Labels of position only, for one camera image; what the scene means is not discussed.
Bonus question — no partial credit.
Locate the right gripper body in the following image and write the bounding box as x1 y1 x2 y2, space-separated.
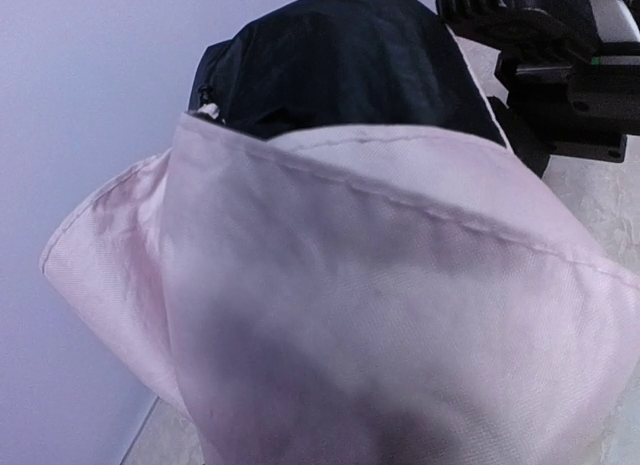
436 0 639 175

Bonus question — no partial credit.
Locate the pink folding umbrella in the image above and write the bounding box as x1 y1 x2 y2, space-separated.
40 0 639 464

